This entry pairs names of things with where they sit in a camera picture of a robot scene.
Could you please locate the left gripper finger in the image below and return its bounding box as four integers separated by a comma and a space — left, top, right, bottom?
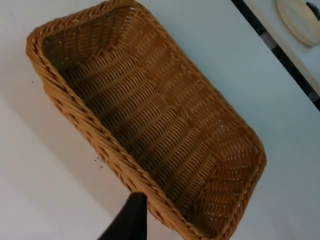
96, 191, 148, 240

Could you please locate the pale brown wicker basket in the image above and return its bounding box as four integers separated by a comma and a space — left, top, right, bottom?
25, 0, 267, 240

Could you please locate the pale wooden bowl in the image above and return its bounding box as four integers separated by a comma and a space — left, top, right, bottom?
276, 0, 320, 48

